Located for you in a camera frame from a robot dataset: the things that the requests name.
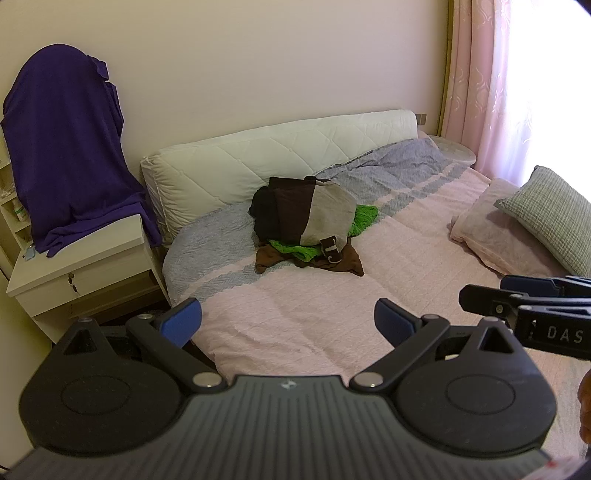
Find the pink pillow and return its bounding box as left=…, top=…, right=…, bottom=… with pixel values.
left=450, top=178, right=568, bottom=278

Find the white shelf unit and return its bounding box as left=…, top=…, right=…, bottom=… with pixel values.
left=0, top=150, right=34, bottom=278

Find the brown and grey sweater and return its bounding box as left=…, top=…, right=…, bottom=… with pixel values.
left=265, top=176, right=358, bottom=265

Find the round white side table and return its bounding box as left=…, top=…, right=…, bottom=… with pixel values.
left=427, top=135, right=477, bottom=166

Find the purple cloth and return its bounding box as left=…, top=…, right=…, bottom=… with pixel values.
left=0, top=45, right=163, bottom=259

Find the green checked pillow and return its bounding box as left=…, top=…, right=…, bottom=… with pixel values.
left=494, top=165, right=591, bottom=278

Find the green knitted garment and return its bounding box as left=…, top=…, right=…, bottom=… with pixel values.
left=268, top=204, right=379, bottom=262

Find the white nightstand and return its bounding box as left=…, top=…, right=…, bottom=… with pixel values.
left=6, top=213, right=171, bottom=344

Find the pink curtain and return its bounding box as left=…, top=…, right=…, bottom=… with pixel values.
left=441, top=0, right=591, bottom=190

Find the black garment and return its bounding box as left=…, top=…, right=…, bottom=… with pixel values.
left=248, top=186, right=280, bottom=234

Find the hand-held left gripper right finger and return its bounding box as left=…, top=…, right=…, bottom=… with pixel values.
left=348, top=299, right=528, bottom=393

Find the brown garment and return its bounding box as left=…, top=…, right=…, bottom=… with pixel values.
left=255, top=239, right=365, bottom=278

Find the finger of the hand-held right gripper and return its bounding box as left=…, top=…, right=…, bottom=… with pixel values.
left=459, top=284, right=559, bottom=326
left=501, top=274, right=591, bottom=300

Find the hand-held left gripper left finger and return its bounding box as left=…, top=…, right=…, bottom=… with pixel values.
left=53, top=298, right=227, bottom=394

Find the person's right hand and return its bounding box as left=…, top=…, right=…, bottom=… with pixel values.
left=577, top=369, right=591, bottom=446

